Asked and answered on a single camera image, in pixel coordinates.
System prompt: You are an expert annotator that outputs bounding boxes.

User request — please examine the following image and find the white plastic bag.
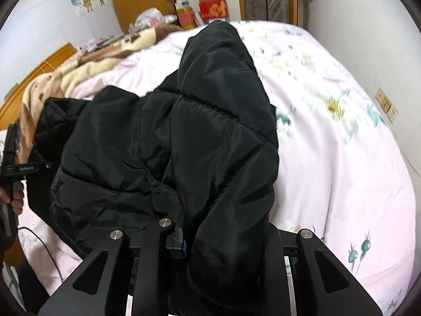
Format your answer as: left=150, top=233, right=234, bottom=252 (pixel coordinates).
left=133, top=8, right=165, bottom=30

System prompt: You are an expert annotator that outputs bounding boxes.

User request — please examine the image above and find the pink floral duvet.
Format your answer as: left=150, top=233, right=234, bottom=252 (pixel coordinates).
left=13, top=20, right=418, bottom=316

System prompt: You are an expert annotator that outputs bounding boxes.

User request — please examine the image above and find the pink plastic bucket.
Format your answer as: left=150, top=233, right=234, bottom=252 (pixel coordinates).
left=177, top=12, right=197, bottom=30

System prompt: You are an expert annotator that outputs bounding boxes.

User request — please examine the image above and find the person left hand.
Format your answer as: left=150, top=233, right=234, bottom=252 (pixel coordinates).
left=0, top=181, right=24, bottom=215

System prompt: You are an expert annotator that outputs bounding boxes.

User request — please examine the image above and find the red gift box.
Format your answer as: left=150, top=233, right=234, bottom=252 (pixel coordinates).
left=199, top=0, right=228, bottom=20

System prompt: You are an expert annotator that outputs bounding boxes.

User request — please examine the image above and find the black puffer jacket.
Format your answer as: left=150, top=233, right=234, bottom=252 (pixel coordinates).
left=26, top=21, right=279, bottom=315

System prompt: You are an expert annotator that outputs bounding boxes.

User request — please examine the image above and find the wooden headboard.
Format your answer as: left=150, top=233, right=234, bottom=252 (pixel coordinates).
left=0, top=41, right=77, bottom=131

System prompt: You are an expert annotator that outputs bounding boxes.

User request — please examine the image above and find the wall socket plate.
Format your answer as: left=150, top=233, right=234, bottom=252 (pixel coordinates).
left=375, top=88, right=398, bottom=124

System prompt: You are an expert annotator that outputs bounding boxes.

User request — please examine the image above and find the brown dog print blanket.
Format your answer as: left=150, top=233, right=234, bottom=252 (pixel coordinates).
left=17, top=25, right=181, bottom=164

